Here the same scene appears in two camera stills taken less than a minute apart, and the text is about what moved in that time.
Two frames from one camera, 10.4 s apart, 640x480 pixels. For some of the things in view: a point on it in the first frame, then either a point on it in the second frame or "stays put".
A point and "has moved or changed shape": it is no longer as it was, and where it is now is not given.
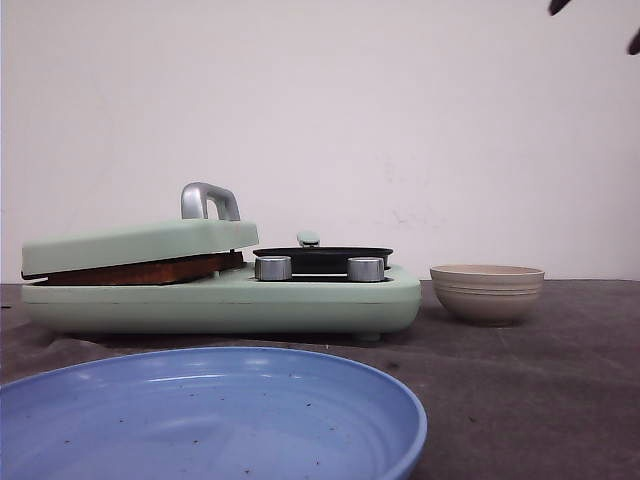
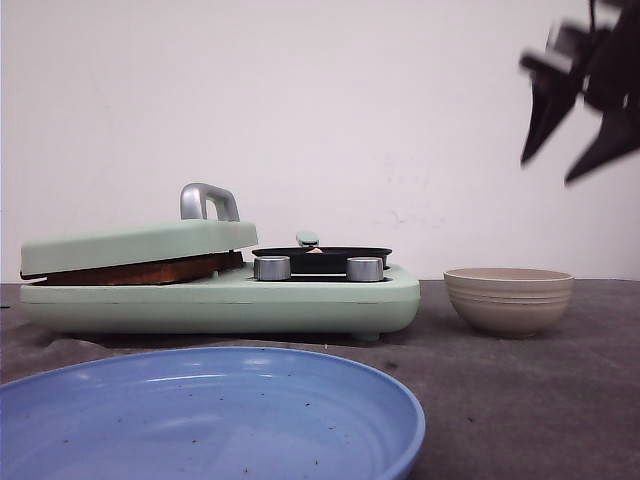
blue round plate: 220,413 stays put
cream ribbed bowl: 487,295 has moved or changed shape
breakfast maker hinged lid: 210,225 stays put
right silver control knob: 365,269 stays put
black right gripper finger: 556,5 -> 619,137
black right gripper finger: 634,47 -> 554,94
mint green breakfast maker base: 365,309 stays put
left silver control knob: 273,268 stays put
